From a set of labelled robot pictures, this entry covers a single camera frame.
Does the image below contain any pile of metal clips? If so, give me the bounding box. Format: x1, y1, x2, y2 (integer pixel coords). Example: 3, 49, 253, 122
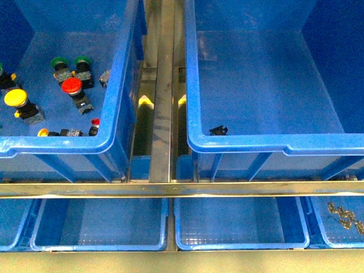
328, 202, 363, 234

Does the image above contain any metal rack centre rail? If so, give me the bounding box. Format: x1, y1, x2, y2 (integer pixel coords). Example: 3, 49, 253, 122
144, 1, 184, 184

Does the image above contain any large yellow mushroom button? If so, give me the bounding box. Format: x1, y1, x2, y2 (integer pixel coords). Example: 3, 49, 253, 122
3, 88, 46, 125

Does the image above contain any small yellow push button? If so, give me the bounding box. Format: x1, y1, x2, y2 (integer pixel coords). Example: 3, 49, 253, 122
37, 129, 83, 137

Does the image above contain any metal rack front rail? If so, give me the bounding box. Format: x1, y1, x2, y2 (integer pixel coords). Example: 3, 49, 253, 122
1, 180, 363, 198

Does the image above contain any lower blue bin with clips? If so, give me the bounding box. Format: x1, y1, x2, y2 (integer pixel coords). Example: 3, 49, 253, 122
300, 196, 363, 249

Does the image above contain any green button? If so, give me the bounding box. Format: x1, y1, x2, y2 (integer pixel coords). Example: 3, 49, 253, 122
51, 57, 73, 85
72, 56, 94, 89

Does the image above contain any metal rack rail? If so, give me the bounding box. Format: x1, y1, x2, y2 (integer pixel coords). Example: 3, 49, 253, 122
1, 180, 363, 198
144, 1, 184, 184

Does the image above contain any lower blue bin far left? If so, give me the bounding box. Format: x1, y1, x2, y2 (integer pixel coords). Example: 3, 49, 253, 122
1, 198, 41, 252

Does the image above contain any large red mushroom button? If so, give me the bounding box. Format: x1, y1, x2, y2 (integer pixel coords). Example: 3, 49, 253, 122
61, 77, 94, 115

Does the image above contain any blue bin with buttons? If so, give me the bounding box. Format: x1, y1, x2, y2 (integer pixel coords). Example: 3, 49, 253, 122
1, 1, 147, 182

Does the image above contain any black plastic clip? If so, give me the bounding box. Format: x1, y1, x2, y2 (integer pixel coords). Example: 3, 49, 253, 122
209, 125, 228, 136

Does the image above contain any green button left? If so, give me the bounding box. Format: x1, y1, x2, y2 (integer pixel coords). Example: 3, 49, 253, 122
51, 57, 73, 85

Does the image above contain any green button right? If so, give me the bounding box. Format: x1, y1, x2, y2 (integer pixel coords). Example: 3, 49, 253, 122
72, 56, 94, 89

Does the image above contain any lower blue bin middle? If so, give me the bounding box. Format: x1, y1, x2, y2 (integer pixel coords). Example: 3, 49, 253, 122
174, 197, 309, 251

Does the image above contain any empty blue upper bin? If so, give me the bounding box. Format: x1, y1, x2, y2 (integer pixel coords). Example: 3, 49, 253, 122
184, 1, 363, 181

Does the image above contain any small red push button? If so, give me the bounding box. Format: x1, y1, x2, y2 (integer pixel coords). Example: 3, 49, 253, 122
88, 118, 100, 137

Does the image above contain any small clear contact block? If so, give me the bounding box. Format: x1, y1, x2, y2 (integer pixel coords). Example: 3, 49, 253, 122
99, 69, 110, 88

